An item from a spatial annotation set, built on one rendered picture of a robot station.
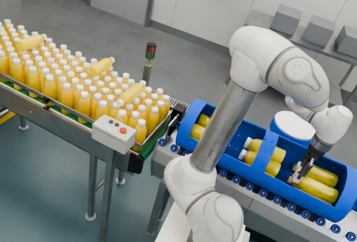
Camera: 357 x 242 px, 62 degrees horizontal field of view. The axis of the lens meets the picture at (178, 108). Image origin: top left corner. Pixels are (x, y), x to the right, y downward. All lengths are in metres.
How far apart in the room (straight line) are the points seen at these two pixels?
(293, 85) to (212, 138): 0.37
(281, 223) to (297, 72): 1.09
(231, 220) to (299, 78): 0.54
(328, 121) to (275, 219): 0.64
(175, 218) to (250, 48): 0.79
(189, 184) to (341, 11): 3.96
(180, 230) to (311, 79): 0.82
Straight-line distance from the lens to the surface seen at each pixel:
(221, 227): 1.10
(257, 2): 4.75
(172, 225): 1.33
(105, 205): 2.02
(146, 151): 1.72
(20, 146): 3.00
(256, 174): 1.54
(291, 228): 1.76
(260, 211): 1.72
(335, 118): 1.36
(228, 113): 0.99
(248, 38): 0.92
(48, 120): 1.98
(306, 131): 2.10
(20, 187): 2.71
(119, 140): 1.49
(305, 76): 0.80
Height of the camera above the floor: 2.14
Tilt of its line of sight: 37 degrees down
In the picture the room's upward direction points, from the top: 15 degrees clockwise
